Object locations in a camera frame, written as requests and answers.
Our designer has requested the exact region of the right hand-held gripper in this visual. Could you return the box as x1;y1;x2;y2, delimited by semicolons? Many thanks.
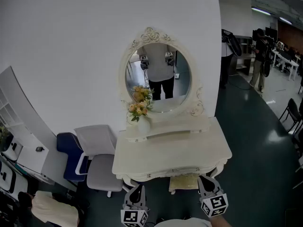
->
198;175;229;218

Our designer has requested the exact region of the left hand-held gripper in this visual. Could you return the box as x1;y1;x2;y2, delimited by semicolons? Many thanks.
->
120;185;150;227

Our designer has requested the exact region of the cream dressing table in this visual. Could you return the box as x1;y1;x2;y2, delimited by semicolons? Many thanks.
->
111;116;233;193

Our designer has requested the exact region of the person's right forearm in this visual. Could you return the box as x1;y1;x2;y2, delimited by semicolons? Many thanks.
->
209;214;234;227

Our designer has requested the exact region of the grey metal shelving cart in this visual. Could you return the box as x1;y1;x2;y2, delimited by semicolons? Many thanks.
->
233;34;255;77

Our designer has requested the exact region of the gold cushioned stool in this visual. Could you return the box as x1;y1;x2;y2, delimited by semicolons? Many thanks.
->
168;173;202;195

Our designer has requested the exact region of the white and grey office chair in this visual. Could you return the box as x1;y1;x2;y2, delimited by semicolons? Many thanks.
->
74;124;131;198

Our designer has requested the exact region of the person's light shirt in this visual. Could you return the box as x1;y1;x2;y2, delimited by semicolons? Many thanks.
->
153;218;213;227

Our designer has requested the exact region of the white round vase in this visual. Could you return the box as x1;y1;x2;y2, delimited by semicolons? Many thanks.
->
137;116;152;135

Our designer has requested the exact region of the blue office chair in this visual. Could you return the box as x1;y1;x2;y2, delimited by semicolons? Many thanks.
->
56;132;87;182

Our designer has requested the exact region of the yellow flower bouquet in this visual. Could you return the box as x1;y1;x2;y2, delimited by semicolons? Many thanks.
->
127;100;155;122

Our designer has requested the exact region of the oval white rose-framed mirror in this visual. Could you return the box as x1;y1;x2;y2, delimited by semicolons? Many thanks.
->
118;26;205;118

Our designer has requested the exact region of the white and black machine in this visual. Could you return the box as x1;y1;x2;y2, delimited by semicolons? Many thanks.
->
1;136;23;162
0;161;29;200

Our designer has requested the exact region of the black round case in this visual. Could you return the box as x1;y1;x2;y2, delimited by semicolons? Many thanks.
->
262;60;272;78

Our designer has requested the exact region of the white shelf cabinet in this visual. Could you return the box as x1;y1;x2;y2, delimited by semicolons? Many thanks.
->
0;66;57;182

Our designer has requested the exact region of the black backpack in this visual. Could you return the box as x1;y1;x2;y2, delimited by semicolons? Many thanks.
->
222;29;242;57

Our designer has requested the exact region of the white office table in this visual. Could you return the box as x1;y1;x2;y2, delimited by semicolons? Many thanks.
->
272;48;300;81

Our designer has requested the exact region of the black floor cable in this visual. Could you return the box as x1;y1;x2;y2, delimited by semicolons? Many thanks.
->
228;78;255;91

